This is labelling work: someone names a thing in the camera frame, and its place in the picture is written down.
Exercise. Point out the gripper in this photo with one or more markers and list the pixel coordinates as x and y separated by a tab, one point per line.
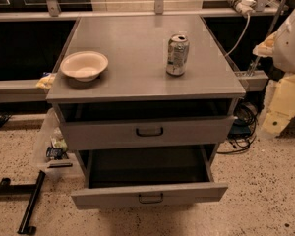
291	46

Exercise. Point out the grey drawer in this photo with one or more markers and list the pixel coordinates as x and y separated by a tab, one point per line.
144	134
148	176

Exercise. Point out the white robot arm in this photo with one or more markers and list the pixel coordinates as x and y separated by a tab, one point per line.
280	106

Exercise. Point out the grey metal drawer cabinet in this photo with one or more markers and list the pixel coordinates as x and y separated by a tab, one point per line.
135	85

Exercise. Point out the thin metal diagonal rod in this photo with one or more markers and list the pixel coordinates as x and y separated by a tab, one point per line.
260	5

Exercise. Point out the white power strip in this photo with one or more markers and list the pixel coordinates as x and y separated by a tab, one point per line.
243	7

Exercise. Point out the crumpled silver soda can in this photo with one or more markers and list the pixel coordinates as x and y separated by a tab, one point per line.
178	50

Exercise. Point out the white paper bowl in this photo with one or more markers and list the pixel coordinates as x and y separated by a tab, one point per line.
84	66

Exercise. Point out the yellow crumpled snack bag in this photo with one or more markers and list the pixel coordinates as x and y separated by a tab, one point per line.
46	81

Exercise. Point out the clear plastic bin with items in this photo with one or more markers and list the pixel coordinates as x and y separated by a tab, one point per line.
50	153

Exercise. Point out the black metal floor stand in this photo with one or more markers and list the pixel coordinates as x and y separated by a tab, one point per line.
31	192

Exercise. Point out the grey metal frame rail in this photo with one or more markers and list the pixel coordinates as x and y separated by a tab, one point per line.
25	90

